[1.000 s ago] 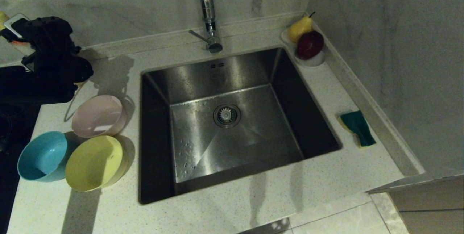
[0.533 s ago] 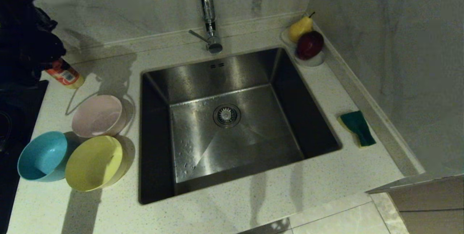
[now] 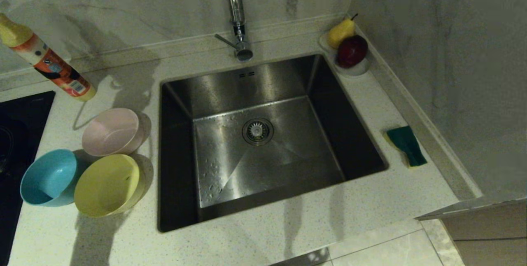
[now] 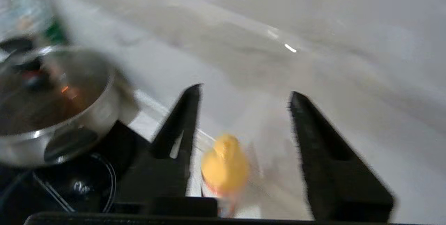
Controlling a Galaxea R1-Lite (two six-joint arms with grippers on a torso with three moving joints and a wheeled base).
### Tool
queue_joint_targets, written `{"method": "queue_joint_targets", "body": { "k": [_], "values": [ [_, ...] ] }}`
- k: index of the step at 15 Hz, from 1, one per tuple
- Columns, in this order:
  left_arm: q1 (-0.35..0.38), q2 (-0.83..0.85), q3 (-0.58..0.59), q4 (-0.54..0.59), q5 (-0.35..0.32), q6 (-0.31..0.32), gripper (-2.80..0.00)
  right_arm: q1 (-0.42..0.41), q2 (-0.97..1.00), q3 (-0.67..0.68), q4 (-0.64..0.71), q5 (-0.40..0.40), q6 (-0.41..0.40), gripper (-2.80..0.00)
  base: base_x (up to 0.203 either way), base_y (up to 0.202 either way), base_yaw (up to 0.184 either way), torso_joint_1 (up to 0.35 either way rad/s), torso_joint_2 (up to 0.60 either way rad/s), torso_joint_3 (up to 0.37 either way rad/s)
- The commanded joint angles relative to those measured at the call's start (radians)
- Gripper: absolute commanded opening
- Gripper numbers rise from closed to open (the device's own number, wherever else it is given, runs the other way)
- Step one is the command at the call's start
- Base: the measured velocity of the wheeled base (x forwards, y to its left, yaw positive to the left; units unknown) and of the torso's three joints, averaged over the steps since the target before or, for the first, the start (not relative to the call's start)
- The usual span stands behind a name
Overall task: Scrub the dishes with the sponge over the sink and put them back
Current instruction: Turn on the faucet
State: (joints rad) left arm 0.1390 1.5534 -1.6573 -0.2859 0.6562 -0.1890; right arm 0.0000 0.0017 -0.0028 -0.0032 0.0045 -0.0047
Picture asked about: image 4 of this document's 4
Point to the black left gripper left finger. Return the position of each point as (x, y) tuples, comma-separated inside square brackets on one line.
[(174, 148)]

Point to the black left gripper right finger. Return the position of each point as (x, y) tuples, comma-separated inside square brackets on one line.
[(334, 176)]

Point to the orange label dish soap bottle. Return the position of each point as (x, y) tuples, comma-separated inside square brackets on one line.
[(224, 165)]

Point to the stainless steel pot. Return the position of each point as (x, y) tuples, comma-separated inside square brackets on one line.
[(87, 120)]

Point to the glass pot lid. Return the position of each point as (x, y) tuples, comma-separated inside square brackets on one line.
[(52, 99)]

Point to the black induction cooktop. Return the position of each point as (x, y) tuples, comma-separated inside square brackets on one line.
[(87, 183)]

